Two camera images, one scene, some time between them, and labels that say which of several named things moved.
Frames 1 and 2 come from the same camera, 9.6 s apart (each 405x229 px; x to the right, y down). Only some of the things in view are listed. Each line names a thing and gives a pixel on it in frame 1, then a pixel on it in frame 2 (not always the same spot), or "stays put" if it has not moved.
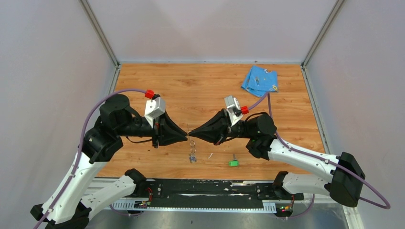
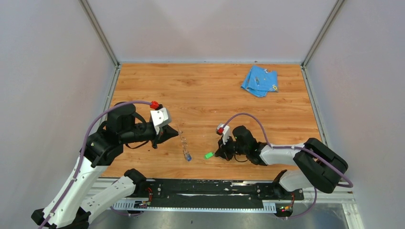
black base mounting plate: [217, 189] stays put
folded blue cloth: [260, 81] stays put
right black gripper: [215, 130] to [223, 151]
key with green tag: [234, 163] to [208, 155]
